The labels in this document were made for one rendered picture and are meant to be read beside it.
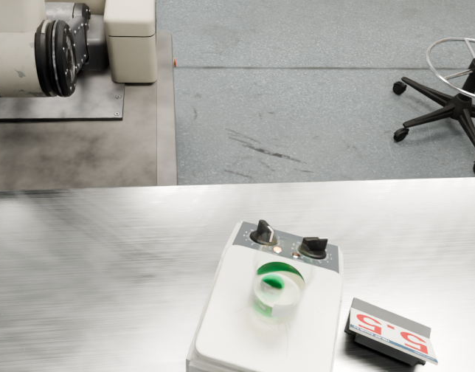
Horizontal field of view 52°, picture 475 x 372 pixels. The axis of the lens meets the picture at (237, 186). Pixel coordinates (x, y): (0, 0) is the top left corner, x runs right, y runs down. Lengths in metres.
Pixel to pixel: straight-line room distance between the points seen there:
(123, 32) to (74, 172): 0.39
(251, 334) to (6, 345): 0.26
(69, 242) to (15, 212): 0.09
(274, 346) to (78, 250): 0.27
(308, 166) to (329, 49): 0.79
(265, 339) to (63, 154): 0.92
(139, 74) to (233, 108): 0.62
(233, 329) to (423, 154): 1.60
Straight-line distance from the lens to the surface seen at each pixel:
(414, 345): 0.56
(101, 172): 1.21
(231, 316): 0.45
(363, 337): 0.55
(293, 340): 0.45
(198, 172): 1.69
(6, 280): 0.61
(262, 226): 0.54
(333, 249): 0.57
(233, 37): 2.37
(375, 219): 0.67
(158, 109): 1.37
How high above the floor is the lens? 1.24
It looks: 49 degrees down
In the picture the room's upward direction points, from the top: 7 degrees clockwise
